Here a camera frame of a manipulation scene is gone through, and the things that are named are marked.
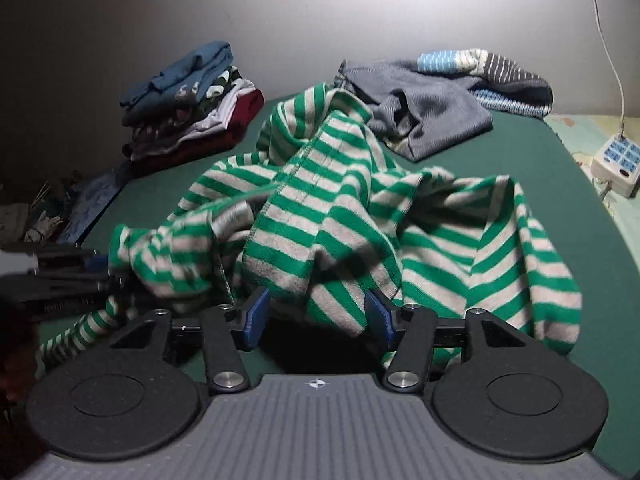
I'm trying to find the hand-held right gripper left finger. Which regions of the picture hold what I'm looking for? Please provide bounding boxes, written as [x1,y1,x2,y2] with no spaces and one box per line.
[107,287,271,395]

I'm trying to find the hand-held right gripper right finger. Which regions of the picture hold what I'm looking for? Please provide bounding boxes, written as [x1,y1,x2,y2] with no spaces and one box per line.
[364,289,537,392]

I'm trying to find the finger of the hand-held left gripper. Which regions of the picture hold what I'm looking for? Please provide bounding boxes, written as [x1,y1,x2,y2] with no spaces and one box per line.
[0,274,133,321]
[32,246,111,275]

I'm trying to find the green white striped garment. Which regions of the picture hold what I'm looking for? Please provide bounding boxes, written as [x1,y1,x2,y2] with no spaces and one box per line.
[40,82,583,368]

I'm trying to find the stack of folded clothes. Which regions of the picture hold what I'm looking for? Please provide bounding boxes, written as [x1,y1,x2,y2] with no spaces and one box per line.
[119,41,265,177]

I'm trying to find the cluttered bedside items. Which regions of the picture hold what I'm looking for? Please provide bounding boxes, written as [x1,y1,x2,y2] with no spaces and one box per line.
[0,170,76,248]

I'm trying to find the blue printed cloth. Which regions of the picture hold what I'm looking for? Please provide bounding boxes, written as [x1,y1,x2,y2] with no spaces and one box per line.
[57,160,132,246]

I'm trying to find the grey sweater with striped sleeves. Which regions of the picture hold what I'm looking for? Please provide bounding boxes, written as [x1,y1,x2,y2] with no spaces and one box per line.
[334,49,554,162]

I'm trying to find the yellowish bed sheet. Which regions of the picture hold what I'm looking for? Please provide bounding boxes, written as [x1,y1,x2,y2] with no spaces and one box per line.
[545,112,640,281]

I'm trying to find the white power strip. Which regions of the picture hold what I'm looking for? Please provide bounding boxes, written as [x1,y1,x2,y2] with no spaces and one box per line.
[591,137,640,198]

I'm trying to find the white power cable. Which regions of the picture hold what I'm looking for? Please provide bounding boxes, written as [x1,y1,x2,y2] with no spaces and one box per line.
[582,0,628,141]

